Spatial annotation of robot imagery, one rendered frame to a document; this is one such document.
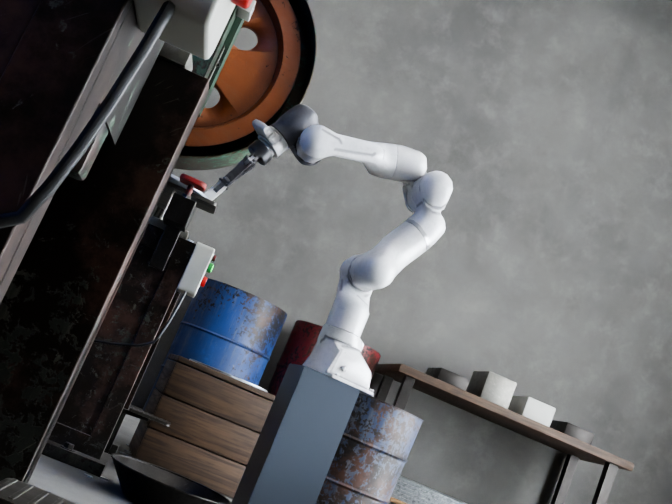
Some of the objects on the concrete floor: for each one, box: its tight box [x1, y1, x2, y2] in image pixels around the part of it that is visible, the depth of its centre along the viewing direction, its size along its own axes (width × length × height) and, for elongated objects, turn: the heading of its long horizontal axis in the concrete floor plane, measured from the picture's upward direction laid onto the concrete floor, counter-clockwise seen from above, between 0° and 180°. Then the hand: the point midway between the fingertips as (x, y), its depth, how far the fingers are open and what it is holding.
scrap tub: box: [316, 393, 424, 504], centre depth 328 cm, size 42×42×48 cm
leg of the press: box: [42, 216, 196, 477], centre depth 221 cm, size 92×12×90 cm, turn 162°
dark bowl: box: [111, 453, 231, 504], centre depth 206 cm, size 30×30×7 cm
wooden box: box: [129, 353, 276, 498], centre depth 300 cm, size 40×38×35 cm
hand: (214, 191), depth 259 cm, fingers closed
